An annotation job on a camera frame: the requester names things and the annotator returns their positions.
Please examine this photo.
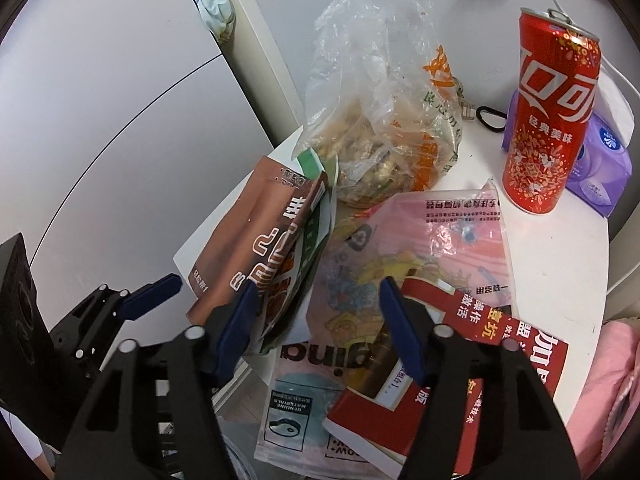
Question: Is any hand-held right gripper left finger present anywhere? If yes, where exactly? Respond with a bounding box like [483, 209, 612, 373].
[55, 285, 261, 480]

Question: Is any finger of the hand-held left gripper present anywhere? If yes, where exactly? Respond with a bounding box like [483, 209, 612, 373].
[47, 273, 183, 376]

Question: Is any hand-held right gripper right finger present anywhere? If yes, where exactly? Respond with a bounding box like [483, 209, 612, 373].
[378, 276, 583, 480]

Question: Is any brown snack packet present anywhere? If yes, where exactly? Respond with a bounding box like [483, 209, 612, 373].
[186, 156, 328, 326]

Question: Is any pink cartoon plastic bag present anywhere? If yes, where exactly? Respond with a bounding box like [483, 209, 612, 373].
[305, 178, 516, 341]

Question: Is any red leaflet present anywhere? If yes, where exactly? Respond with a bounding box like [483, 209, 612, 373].
[322, 276, 571, 478]

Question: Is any red soda can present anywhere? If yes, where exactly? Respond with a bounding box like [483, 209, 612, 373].
[501, 7, 602, 215]

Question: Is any white printed pouch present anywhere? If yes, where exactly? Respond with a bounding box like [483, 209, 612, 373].
[254, 305, 401, 471]

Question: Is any white bedside cabinet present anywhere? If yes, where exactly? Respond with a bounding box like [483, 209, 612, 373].
[175, 125, 613, 441]

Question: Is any white wardrobe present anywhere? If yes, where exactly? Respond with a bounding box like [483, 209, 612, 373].
[0, 0, 286, 321]

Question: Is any green snack packet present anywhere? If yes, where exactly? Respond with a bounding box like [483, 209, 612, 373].
[260, 150, 341, 356]

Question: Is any clear plastic bag of food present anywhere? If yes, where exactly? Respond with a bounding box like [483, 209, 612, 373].
[291, 0, 463, 207]

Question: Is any pink cloth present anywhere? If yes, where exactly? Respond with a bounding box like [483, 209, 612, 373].
[565, 317, 640, 471]

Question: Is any purple tissue pack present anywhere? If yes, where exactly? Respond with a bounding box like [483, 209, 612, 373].
[501, 72, 636, 218]

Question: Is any light blue cloth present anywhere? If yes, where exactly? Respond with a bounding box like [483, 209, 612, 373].
[180, 0, 238, 41]

